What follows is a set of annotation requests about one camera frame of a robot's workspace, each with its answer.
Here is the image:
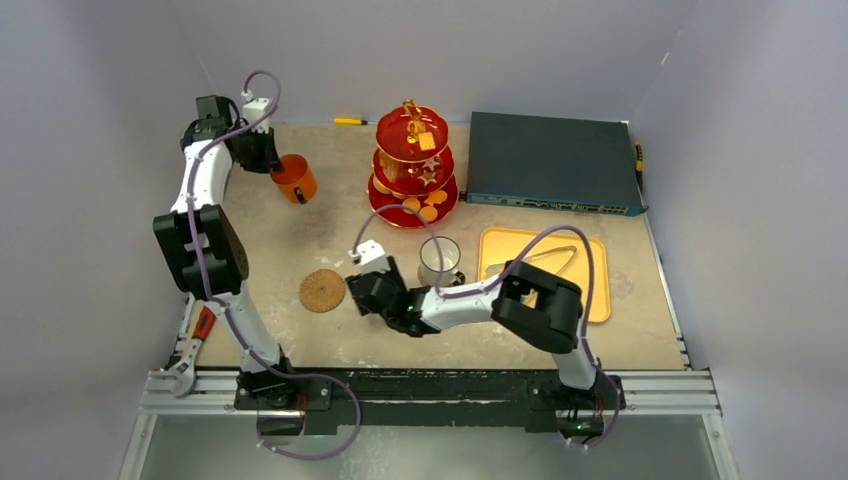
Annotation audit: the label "purple cable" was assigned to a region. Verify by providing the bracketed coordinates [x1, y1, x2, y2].
[185, 69, 364, 464]
[354, 203, 627, 452]

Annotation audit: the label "yellow serving tray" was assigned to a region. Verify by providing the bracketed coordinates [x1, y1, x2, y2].
[477, 227, 612, 323]

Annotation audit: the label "round biscuit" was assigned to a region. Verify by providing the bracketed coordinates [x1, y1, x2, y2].
[401, 197, 421, 215]
[419, 205, 439, 223]

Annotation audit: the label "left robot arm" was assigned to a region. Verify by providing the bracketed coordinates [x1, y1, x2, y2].
[152, 90, 298, 409]

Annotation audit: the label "metal white-tipped tongs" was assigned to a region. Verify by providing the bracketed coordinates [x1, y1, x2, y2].
[481, 246, 576, 279]

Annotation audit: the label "yellow black tool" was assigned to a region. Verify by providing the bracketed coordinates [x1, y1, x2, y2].
[634, 143, 644, 174]

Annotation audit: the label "brown bread pastry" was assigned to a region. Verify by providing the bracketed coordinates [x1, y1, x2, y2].
[378, 153, 400, 184]

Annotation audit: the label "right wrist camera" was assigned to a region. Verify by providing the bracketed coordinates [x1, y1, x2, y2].
[348, 240, 391, 276]

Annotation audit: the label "orange fish-shaped cake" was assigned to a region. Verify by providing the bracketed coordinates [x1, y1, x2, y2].
[424, 190, 449, 206]

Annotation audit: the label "black base frame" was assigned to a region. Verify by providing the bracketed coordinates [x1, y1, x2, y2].
[234, 368, 626, 437]

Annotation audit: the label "dark network switch box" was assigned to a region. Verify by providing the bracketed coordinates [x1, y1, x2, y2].
[464, 112, 648, 217]

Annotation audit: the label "orange mug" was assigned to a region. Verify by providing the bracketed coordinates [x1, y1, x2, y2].
[271, 154, 318, 205]

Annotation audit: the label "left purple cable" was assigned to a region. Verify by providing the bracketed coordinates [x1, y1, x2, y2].
[185, 69, 364, 464]

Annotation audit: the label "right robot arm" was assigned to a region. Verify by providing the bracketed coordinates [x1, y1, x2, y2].
[345, 256, 601, 407]

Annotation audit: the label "red three-tier cake stand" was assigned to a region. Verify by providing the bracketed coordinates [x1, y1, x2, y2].
[367, 99, 459, 229]

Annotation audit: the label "white enamel mug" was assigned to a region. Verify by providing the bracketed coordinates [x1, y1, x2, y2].
[418, 236, 466, 287]

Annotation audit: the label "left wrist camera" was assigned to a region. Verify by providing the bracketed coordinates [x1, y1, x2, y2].
[241, 89, 275, 134]

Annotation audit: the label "chocolate star cookie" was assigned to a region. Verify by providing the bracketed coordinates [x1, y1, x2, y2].
[417, 170, 437, 188]

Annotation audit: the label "silver wrench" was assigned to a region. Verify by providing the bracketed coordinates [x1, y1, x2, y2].
[168, 335, 204, 398]

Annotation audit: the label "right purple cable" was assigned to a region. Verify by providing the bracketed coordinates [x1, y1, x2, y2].
[354, 203, 627, 452]

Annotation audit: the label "white-iced star cookie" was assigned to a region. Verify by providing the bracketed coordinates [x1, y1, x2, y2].
[422, 155, 442, 172]

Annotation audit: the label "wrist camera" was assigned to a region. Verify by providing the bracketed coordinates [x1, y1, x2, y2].
[348, 240, 391, 276]
[241, 89, 275, 134]

